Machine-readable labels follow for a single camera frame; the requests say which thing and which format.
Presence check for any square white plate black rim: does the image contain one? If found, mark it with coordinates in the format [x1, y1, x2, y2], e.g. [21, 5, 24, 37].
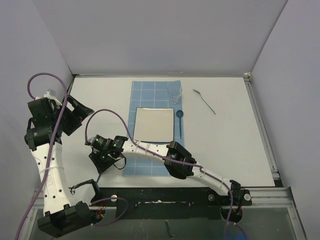
[133, 107, 174, 143]

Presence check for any dark blue plastic spoon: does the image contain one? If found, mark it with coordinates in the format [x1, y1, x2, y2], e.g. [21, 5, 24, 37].
[176, 109, 184, 139]

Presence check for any clear wine glass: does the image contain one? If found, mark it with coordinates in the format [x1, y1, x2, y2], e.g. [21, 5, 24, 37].
[167, 84, 183, 104]

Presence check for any silver metal fork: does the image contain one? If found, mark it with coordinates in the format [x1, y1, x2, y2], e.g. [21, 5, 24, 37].
[192, 88, 216, 115]

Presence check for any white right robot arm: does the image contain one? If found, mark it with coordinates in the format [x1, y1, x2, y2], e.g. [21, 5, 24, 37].
[85, 134, 243, 205]

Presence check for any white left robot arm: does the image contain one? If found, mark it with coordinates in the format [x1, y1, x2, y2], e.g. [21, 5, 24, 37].
[24, 93, 102, 238]

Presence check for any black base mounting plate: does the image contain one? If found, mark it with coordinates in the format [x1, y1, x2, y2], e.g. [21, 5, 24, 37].
[90, 187, 252, 222]

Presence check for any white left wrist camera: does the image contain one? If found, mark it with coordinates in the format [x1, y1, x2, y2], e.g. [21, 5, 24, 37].
[43, 89, 62, 105]

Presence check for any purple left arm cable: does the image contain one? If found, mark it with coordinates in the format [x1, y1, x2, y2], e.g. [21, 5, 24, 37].
[14, 72, 130, 240]

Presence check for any aluminium frame rail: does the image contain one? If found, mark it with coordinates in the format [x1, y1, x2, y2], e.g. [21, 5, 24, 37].
[243, 72, 307, 240]

